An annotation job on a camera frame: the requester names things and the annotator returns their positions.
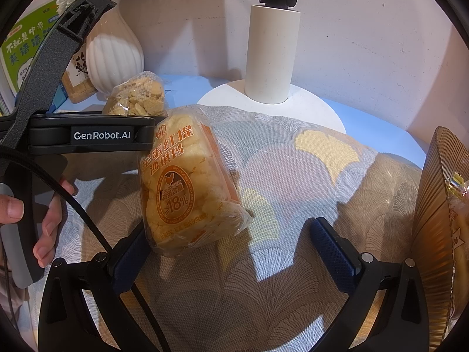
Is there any orange sachima cake packet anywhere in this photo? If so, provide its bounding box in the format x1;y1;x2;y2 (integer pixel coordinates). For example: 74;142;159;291
445;170;469;323
138;104;254;259

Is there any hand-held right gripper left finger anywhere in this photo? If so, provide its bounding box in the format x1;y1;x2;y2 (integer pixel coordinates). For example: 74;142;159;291
37;224;154;352

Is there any amber ribbed glass bowl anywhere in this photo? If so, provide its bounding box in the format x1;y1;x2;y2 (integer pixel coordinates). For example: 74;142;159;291
411;126;469;341

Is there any wooden pen holder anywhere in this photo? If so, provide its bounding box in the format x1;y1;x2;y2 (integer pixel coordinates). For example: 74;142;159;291
60;42;98;104

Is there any person's left hand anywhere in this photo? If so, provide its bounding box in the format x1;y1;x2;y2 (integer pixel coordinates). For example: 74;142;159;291
0;179;75;269

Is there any green and blue book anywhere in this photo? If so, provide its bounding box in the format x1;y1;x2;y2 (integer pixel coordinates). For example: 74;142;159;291
0;2;61;96

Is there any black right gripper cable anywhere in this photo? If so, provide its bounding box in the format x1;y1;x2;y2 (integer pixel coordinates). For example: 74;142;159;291
0;146;171;352

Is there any white desk lamp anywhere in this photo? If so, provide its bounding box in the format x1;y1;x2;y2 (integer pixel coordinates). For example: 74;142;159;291
196;0;347;134

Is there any white ribbed vase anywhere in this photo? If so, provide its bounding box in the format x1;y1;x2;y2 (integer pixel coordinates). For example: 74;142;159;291
85;0;144;94

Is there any ginkgo pattern tablecloth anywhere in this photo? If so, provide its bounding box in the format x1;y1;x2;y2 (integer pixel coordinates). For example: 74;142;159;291
22;104;455;352

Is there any clear cracker pieces packet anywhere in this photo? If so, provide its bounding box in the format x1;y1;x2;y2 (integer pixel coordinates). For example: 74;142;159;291
102;70;168;117

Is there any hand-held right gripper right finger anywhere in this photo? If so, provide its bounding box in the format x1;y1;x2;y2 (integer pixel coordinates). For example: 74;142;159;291
310;217;438;352

